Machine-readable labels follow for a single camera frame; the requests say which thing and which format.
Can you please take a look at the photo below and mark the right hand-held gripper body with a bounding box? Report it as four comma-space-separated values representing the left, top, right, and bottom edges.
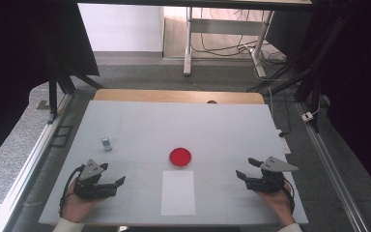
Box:
244, 156, 299, 194

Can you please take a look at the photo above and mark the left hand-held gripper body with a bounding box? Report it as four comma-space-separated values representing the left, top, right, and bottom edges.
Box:
73, 159, 119, 201

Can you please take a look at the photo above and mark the blue and white stamp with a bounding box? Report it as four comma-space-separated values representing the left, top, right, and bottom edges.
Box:
100, 136, 113, 152

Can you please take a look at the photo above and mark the red round ink pad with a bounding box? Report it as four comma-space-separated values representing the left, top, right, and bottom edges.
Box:
168, 147, 193, 169

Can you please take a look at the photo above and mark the person's left hand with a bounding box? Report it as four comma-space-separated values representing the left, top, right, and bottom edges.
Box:
61, 180, 105, 224

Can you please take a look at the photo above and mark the person's right hand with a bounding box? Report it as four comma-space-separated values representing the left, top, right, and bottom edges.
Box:
254, 181, 297, 226

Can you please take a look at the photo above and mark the white paper sheet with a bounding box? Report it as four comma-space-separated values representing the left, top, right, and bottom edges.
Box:
160, 169, 196, 217

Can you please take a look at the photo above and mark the black metal stand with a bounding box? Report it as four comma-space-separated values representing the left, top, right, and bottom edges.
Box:
46, 47, 104, 125
247, 9, 352, 133

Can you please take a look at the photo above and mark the wooden table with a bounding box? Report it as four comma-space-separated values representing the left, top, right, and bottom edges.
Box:
93, 88, 266, 105

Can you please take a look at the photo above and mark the dark curtain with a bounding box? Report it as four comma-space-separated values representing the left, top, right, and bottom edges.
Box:
0, 0, 100, 173
302, 0, 371, 204

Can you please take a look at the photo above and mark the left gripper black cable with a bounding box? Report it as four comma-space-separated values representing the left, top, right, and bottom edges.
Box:
58, 163, 86, 218

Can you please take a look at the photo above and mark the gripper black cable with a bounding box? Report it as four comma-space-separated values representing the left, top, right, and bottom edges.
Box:
283, 178, 297, 216
58, 163, 86, 218

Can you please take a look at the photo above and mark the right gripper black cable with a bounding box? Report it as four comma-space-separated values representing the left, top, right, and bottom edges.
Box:
283, 178, 297, 216

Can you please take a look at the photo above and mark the aluminium floor rail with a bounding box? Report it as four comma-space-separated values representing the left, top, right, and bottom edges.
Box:
0, 93, 75, 232
294, 101, 371, 232

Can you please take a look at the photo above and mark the black cable bundle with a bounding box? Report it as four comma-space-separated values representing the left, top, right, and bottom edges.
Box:
191, 8, 288, 66

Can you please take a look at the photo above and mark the white desk frame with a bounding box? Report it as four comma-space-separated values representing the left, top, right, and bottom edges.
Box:
183, 6, 275, 79

